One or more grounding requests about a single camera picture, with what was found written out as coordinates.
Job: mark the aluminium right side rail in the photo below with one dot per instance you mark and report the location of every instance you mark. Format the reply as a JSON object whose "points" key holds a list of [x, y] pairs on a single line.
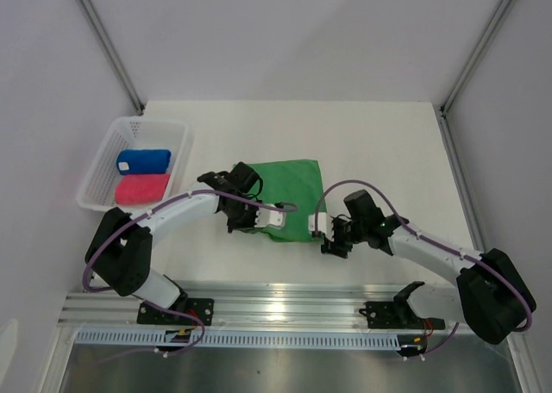
{"points": [[474, 227]]}

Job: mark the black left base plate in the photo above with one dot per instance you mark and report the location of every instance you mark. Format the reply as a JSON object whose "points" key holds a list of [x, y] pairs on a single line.
{"points": [[200, 308]]}

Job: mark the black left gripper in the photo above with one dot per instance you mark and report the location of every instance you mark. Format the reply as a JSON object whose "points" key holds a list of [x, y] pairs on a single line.
{"points": [[251, 223]]}

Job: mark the green towel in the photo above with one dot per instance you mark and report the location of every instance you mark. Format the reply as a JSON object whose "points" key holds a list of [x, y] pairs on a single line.
{"points": [[291, 181]]}

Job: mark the aluminium right frame post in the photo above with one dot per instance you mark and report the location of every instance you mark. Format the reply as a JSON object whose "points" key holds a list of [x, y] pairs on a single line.
{"points": [[478, 52]]}

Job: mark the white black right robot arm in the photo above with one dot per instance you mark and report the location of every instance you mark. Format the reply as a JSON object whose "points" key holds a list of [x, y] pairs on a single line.
{"points": [[493, 299]]}

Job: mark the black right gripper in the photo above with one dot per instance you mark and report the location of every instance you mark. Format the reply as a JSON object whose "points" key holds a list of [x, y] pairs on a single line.
{"points": [[334, 246]]}

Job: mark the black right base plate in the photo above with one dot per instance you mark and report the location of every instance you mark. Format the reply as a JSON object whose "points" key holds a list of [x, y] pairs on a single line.
{"points": [[390, 315]]}

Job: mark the white perforated plastic basket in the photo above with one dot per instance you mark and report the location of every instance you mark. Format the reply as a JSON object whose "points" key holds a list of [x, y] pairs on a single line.
{"points": [[135, 146]]}

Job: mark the aluminium frame post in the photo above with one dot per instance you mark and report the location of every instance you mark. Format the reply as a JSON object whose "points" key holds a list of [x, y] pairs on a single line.
{"points": [[119, 70], [478, 52]]}

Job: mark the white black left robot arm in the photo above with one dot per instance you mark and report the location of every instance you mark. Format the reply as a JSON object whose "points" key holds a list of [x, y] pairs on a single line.
{"points": [[119, 257]]}

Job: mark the blue towel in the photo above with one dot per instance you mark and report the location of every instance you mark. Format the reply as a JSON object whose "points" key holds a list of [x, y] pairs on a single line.
{"points": [[143, 161]]}

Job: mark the red towel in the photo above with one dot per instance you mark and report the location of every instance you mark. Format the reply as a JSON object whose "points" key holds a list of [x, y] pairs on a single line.
{"points": [[141, 189]]}

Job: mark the aluminium rail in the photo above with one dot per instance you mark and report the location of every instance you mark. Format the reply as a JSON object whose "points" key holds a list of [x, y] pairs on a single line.
{"points": [[256, 307], [474, 227], [97, 246]]}

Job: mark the aluminium left frame post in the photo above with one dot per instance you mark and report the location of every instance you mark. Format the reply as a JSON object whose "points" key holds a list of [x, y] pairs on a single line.
{"points": [[119, 70]]}

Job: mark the aluminium left side rail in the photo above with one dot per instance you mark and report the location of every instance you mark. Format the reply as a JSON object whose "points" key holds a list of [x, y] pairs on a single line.
{"points": [[97, 246]]}

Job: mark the white slotted cable duct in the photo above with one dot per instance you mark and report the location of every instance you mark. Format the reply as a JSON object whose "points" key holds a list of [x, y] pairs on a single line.
{"points": [[238, 339]]}

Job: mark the aluminium front rail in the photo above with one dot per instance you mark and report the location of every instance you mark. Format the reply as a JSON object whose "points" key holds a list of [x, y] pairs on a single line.
{"points": [[256, 307]]}

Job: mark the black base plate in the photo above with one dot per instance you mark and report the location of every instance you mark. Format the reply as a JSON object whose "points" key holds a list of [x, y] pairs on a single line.
{"points": [[200, 308], [390, 315]]}

